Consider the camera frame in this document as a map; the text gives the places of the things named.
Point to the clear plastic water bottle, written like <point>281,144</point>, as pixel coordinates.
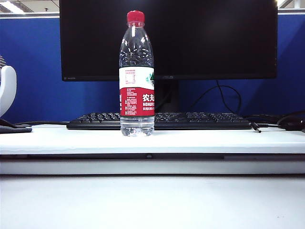
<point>136,78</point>

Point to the red plastic bottle cap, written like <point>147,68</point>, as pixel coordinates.
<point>135,17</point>

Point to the black monitor stand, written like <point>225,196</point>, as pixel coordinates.
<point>168,95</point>

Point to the black computer keyboard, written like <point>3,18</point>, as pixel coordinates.
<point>202,120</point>

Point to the black computer monitor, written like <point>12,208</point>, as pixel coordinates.
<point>214,40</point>

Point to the dark grey cloth garment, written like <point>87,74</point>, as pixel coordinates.
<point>14,129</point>

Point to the white desk fan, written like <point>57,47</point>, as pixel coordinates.
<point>8,88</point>

